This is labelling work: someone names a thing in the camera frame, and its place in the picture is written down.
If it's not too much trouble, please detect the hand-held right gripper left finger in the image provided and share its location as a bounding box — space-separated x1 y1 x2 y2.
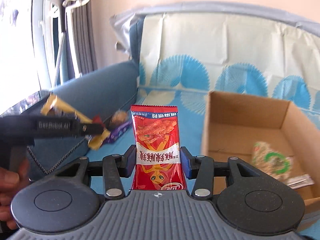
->
54 145 137 197

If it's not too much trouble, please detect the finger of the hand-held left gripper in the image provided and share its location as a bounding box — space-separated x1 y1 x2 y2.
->
80 122 105 136

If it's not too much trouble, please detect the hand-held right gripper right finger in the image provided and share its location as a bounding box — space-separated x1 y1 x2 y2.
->
180 146 266 197

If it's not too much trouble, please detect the yellow snack packet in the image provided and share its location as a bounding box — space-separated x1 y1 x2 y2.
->
41 94 112 150

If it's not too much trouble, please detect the purple snack packet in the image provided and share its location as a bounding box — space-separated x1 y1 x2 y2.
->
104 121 132 144

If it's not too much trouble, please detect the clear brown biscuit packet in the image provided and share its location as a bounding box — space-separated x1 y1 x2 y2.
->
110 110 128 128

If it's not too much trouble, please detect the red spicy strip packet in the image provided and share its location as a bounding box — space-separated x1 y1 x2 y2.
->
130 104 188 190

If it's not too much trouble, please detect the cardboard box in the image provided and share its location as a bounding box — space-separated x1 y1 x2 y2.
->
201 91 320 205

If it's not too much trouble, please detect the puffed rice cracker packet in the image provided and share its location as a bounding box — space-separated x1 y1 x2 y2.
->
251 141 294 180

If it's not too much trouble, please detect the silver white bar packet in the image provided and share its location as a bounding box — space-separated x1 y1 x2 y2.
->
286 174 315 188

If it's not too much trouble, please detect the person's left hand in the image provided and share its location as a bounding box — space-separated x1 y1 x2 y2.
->
0 159 32 230

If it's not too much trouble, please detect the small red white packet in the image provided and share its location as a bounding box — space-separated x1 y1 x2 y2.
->
91 115 104 128

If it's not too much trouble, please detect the black smartphone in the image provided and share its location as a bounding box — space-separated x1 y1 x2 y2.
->
0 91 50 118

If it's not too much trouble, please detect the blue fabric sofa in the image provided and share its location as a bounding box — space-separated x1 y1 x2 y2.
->
0 17 145 180

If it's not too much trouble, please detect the window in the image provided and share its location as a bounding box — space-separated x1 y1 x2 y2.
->
0 0 63 93

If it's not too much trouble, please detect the grey curtain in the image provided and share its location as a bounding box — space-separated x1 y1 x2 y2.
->
64 0 98 80

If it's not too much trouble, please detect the metal pole stand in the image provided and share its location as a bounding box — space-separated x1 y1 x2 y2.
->
49 0 98 90

